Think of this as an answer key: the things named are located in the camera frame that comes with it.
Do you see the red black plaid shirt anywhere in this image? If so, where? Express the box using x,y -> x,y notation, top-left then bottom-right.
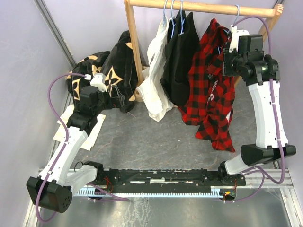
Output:
179,18 -> 235,152

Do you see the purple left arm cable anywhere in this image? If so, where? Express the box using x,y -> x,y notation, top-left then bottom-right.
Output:
35,72 -> 88,223

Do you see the blue hanger with white shirt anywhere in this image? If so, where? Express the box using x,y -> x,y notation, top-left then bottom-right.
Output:
162,0 -> 169,31

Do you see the light blue hanger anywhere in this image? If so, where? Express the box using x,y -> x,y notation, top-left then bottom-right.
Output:
217,4 -> 241,56

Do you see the wooden clothes rack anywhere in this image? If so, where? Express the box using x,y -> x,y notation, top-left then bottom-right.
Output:
123,0 -> 284,103

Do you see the white hanging shirt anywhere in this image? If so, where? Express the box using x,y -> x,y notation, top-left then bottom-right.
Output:
136,16 -> 173,122

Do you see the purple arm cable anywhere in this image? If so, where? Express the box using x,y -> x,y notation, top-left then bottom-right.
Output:
233,16 -> 272,55
35,72 -> 88,223

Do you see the blue hanger with black garment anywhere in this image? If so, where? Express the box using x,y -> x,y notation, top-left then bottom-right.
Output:
171,0 -> 185,37

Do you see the folded white cloth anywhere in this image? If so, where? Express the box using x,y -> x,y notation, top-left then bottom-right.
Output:
53,105 -> 106,151

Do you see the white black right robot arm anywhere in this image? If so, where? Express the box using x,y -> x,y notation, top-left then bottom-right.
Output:
217,32 -> 296,185

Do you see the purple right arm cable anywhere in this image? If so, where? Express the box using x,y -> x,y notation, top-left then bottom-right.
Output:
233,16 -> 272,55

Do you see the white slotted cable duct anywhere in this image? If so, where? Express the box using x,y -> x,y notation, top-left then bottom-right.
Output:
78,185 -> 237,197

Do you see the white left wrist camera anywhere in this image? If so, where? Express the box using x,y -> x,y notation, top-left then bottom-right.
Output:
85,73 -> 107,92

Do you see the black beige patterned blanket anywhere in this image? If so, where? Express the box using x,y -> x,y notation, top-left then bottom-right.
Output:
71,30 -> 138,113

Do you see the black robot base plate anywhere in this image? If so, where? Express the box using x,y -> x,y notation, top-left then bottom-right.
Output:
93,169 -> 246,187

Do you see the black hanging garment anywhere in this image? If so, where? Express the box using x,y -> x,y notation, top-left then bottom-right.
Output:
160,11 -> 199,106

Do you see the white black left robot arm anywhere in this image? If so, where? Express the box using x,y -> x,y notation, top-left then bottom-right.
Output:
26,85 -> 112,213

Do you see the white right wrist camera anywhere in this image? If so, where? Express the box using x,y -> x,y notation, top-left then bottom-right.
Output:
229,25 -> 249,53

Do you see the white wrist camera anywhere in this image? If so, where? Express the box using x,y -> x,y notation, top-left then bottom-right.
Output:
85,73 -> 107,92
229,25 -> 249,53

